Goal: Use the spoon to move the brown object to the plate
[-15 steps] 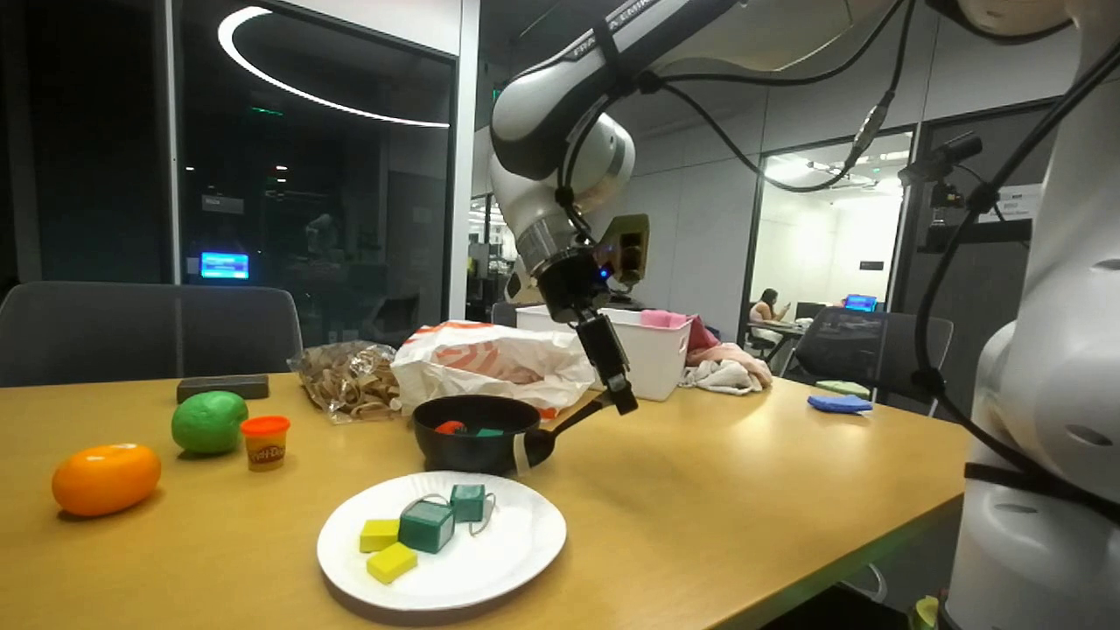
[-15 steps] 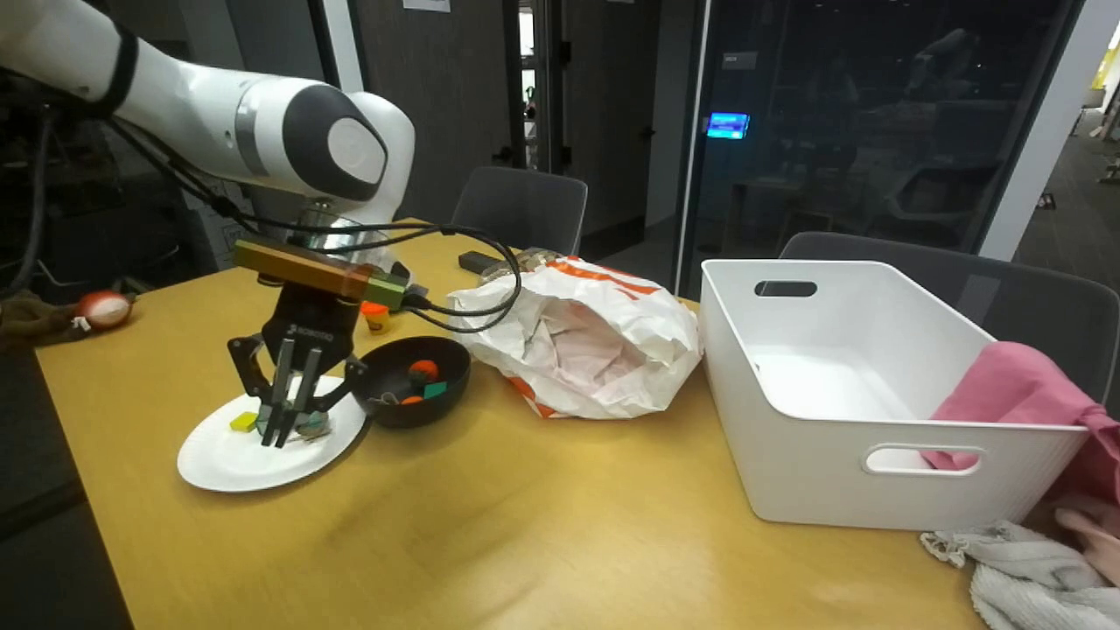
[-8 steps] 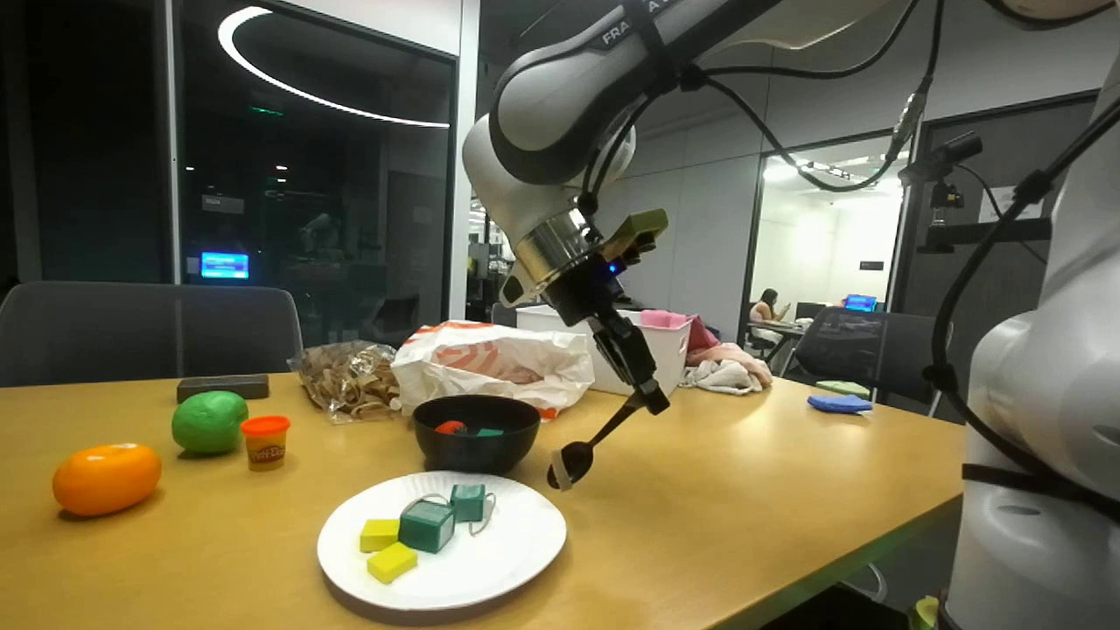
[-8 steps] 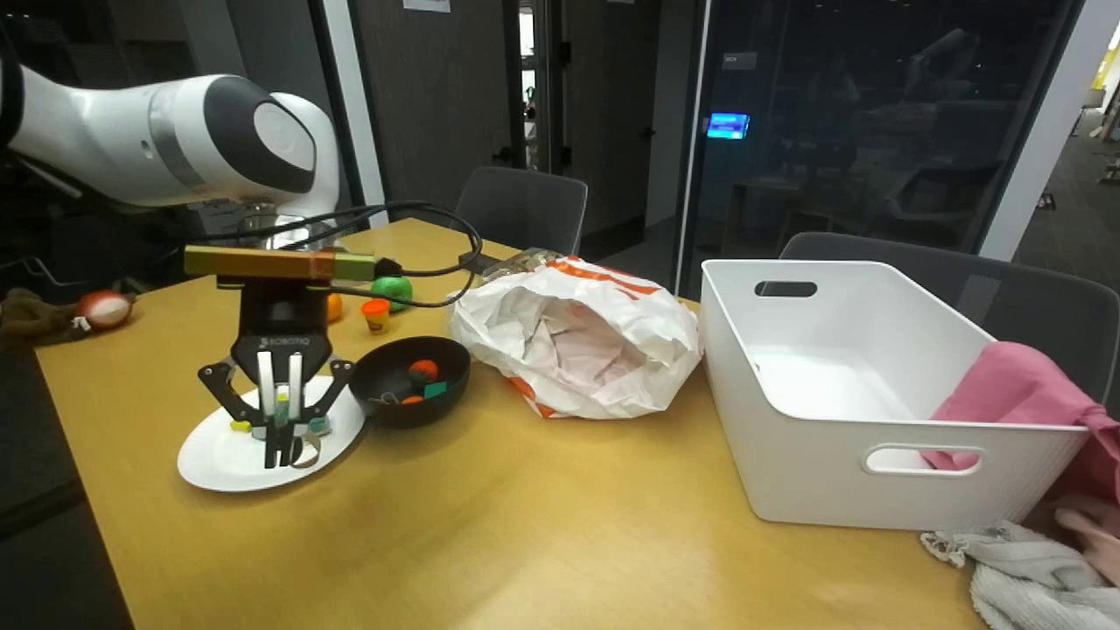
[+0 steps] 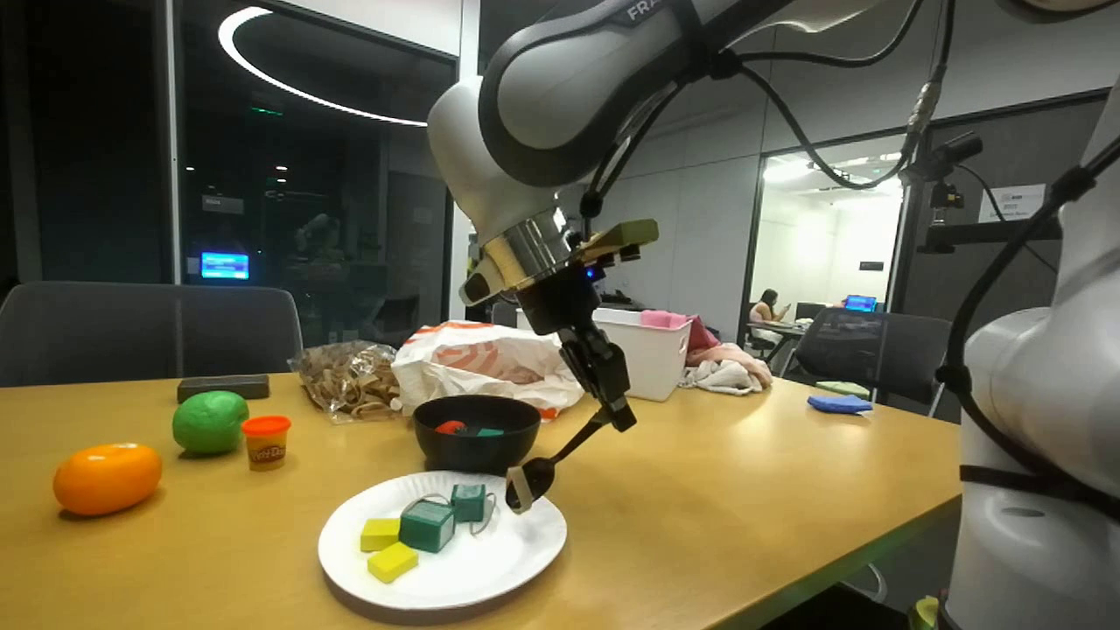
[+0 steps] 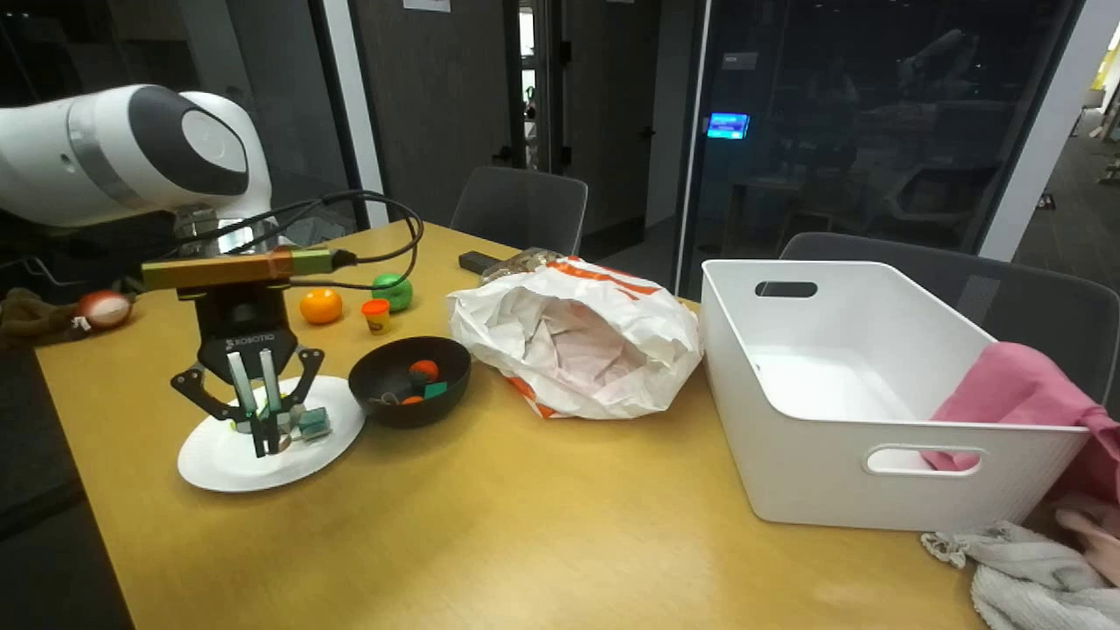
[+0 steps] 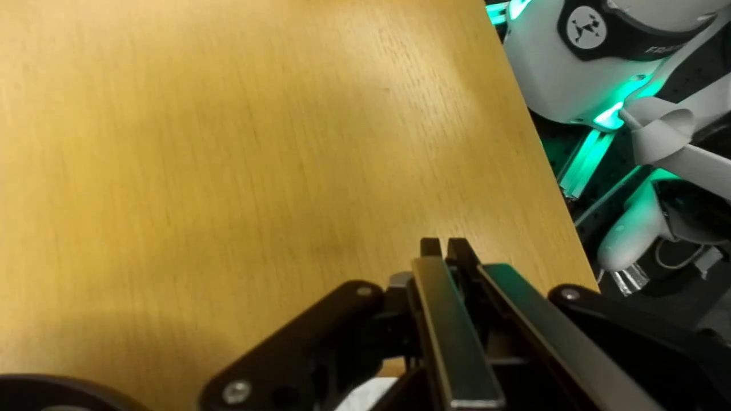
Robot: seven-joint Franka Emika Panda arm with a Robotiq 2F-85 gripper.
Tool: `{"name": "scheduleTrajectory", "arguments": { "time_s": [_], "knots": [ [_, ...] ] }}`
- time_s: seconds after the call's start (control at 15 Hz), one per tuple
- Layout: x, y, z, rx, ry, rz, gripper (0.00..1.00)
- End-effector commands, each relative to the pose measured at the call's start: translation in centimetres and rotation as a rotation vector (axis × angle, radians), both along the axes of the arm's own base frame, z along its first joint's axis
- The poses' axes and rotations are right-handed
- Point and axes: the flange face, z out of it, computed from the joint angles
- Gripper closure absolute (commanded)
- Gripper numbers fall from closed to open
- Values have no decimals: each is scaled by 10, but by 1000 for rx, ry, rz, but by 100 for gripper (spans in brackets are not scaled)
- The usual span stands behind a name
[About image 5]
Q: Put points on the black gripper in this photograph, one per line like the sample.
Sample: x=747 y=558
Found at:
x=562 y=306

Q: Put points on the black spoon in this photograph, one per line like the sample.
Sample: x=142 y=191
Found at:
x=531 y=483

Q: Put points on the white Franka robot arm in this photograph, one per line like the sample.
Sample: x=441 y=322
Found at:
x=562 y=80

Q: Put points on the white paper plate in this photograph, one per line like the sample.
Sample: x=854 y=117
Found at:
x=465 y=572

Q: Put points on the blue flat object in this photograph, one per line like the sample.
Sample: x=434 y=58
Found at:
x=840 y=404

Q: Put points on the white plastic bin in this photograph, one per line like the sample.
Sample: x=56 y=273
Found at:
x=649 y=353

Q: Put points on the small teal block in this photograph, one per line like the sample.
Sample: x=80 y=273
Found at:
x=486 y=432

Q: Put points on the crumpled plastic bag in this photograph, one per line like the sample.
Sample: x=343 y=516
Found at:
x=477 y=360

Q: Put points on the black bowl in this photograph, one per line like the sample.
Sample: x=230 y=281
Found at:
x=477 y=449

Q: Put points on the orange red block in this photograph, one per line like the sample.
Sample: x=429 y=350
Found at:
x=448 y=427

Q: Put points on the seated person in background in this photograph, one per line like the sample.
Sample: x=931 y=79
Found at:
x=764 y=314

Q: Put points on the plain teal block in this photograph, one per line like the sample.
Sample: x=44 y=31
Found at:
x=429 y=527

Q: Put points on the clear bag of nuts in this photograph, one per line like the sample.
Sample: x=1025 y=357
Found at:
x=352 y=378

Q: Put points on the yellow block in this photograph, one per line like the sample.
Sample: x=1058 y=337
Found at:
x=378 y=533
x=392 y=566

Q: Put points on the grey chair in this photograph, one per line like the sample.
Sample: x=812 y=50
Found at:
x=142 y=332
x=868 y=350

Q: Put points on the play dough can orange lid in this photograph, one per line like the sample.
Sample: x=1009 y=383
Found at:
x=266 y=441

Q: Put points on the black flat remote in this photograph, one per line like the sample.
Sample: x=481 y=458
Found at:
x=223 y=387

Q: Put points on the green plastic egg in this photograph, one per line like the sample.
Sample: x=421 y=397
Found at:
x=212 y=421

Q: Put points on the blue lit screen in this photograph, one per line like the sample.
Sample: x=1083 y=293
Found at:
x=226 y=262

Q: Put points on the orange plastic egg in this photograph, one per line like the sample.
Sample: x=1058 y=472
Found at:
x=107 y=478

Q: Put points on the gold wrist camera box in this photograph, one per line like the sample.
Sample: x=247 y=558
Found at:
x=618 y=238

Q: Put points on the black camera on stand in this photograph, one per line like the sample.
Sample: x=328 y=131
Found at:
x=945 y=195

